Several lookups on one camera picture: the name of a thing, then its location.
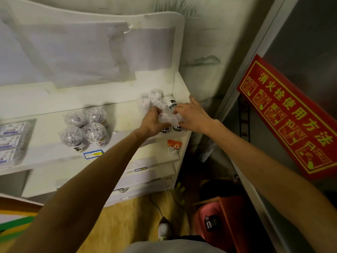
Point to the person's left hand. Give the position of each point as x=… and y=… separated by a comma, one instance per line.
x=150, y=123

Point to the person's right hand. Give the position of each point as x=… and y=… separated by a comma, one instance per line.
x=196, y=117

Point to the person's left fingers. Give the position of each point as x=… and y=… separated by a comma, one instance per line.
x=155, y=113

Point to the person's right fingers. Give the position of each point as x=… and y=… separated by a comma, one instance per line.
x=181, y=109

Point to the clear bag of white pieces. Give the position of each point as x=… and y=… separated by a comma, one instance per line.
x=72, y=136
x=95, y=133
x=155, y=96
x=96, y=115
x=144, y=102
x=75, y=119
x=169, y=118

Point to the person's right forearm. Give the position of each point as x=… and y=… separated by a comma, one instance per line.
x=263, y=173

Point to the person's left forearm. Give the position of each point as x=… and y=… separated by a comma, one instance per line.
x=87, y=187

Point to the white box with black label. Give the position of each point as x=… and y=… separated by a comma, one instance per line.
x=172, y=103

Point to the black-labelled jar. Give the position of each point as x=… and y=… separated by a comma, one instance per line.
x=178, y=127
x=165, y=129

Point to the orange and white packet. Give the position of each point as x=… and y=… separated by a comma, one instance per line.
x=173, y=146

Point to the white wooden shelf unit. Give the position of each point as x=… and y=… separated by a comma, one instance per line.
x=118, y=86

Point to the small shelf edge label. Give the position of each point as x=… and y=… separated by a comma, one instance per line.
x=140, y=169

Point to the small grey paper sheet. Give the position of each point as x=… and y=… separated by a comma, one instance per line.
x=151, y=48

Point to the blue price label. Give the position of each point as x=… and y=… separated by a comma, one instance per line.
x=93, y=154

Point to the yellow-green object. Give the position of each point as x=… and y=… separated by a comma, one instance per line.
x=179, y=193

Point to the large taped paper sheet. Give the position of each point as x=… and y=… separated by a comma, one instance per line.
x=73, y=52

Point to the red sign with yellow print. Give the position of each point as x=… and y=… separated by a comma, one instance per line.
x=292, y=118

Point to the white shoe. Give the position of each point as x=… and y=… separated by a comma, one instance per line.
x=163, y=230

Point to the black device with white print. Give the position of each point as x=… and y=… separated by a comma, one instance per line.
x=211, y=223

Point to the red plastic basket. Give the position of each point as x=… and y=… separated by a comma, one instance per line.
x=231, y=223

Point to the grey shirt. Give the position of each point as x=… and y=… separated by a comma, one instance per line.
x=171, y=247

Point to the grey metal cabinet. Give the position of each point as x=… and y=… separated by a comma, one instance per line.
x=302, y=36

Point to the plastic-wrapped flat box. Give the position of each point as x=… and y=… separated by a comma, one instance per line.
x=13, y=128
x=7, y=155
x=10, y=141

